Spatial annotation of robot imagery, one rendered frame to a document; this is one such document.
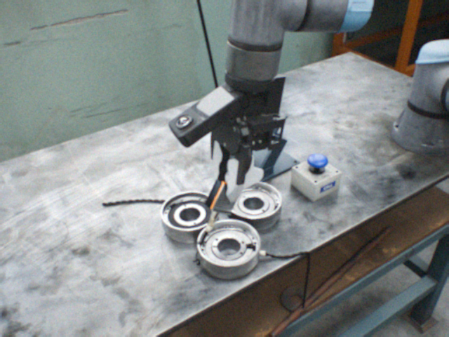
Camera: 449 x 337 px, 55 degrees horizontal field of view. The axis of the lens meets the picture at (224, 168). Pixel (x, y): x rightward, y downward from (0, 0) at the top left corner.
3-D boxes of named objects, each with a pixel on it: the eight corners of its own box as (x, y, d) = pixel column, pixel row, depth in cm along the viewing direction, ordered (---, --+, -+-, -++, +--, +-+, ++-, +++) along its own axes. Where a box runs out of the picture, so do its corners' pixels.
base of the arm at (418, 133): (418, 116, 110) (428, 80, 104) (473, 142, 99) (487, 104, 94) (377, 133, 104) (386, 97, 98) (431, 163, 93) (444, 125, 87)
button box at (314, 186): (313, 203, 84) (316, 183, 81) (290, 184, 89) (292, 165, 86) (343, 188, 87) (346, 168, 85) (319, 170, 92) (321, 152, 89)
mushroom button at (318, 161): (314, 186, 84) (317, 166, 81) (301, 175, 87) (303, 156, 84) (330, 179, 86) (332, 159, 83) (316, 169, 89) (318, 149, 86)
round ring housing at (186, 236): (151, 230, 79) (148, 214, 77) (188, 200, 86) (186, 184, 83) (194, 255, 74) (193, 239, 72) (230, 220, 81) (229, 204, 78)
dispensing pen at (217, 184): (182, 248, 71) (224, 158, 69) (200, 251, 74) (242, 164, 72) (189, 255, 70) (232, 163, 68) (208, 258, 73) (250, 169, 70)
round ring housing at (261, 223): (286, 203, 84) (287, 187, 82) (273, 240, 76) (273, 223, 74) (236, 192, 87) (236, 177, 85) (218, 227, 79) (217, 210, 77)
